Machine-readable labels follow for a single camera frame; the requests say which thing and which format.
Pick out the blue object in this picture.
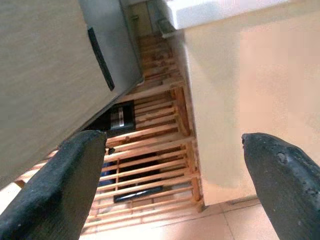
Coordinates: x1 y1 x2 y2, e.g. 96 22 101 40
97 161 119 187

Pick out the black fridge handle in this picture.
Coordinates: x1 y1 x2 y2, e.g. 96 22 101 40
87 26 116 92

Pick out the black flat tray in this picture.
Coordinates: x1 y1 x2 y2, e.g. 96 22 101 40
113 184 165 204

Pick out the black box with label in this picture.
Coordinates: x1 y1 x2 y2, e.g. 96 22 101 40
84 99 137 138

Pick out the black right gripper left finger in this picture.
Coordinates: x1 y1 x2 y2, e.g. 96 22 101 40
0 129 108 240

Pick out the wooden slatted rack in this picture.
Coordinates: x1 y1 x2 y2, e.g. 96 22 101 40
14 34 206 235

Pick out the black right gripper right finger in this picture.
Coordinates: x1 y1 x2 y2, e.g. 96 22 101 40
241 132 320 240

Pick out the cream kitchen counter cabinet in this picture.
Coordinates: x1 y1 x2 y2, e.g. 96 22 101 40
163 0 320 207

